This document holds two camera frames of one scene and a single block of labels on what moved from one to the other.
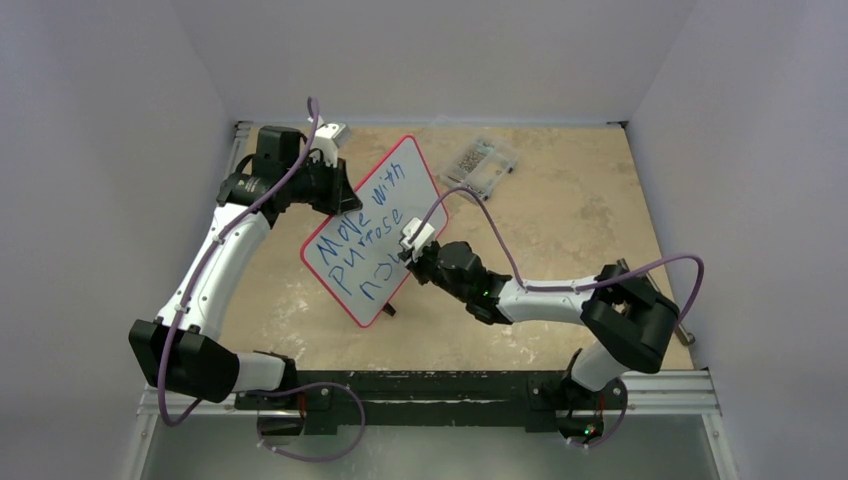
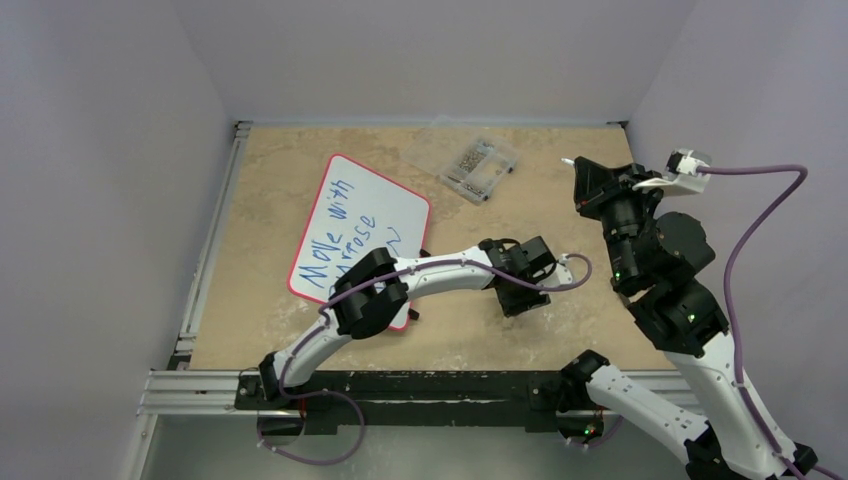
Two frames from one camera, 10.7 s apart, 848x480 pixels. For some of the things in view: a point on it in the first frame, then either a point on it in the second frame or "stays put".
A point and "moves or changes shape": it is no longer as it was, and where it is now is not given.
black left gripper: x=342 y=197 to x=514 y=307
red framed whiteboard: x=356 y=253 moves or changes shape
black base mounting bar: x=534 y=399 stays put
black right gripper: x=424 y=266 to x=611 y=192
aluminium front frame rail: x=646 y=394 stays put
